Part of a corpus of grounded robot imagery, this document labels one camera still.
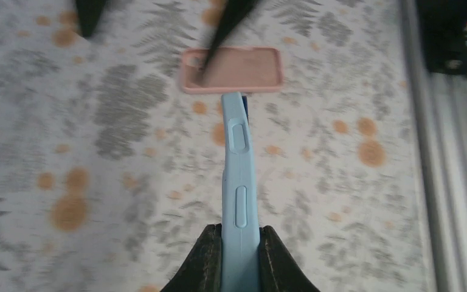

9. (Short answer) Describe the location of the black phone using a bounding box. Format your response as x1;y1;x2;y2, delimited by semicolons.
221;92;261;292

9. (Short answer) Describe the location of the floral patterned table mat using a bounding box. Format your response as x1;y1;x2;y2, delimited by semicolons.
0;1;437;291

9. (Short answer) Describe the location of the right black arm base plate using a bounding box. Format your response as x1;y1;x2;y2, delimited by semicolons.
415;0;467;77

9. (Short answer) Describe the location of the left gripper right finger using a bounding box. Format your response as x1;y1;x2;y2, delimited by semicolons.
258;226;319;292

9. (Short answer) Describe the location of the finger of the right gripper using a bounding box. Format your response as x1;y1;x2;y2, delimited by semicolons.
201;0;259;77
74;0;108;38

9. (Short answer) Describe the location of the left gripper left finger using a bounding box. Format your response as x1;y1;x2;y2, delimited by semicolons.
161;224;222;292

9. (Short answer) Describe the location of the aluminium mounting rail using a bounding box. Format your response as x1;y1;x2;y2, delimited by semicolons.
399;1;467;291

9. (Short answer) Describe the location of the pink phone case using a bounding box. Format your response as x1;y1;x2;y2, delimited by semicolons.
178;46;284;94

